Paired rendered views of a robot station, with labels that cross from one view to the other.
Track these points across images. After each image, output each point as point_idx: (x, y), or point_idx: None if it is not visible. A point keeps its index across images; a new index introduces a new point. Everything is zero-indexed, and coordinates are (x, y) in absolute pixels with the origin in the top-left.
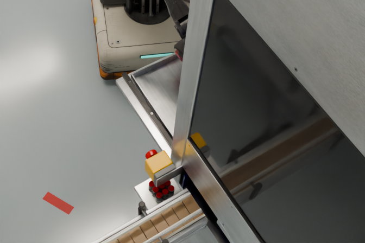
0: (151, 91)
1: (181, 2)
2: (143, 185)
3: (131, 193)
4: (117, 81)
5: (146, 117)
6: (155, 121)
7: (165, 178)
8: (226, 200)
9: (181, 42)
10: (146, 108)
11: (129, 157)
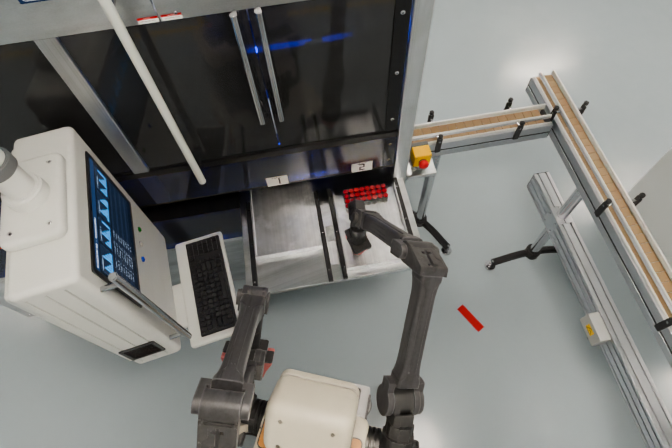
0: None
1: (370, 215)
2: (429, 171)
3: (403, 303)
4: None
5: (410, 220)
6: (405, 210)
7: None
8: None
9: (363, 247)
10: (409, 223)
11: (395, 338)
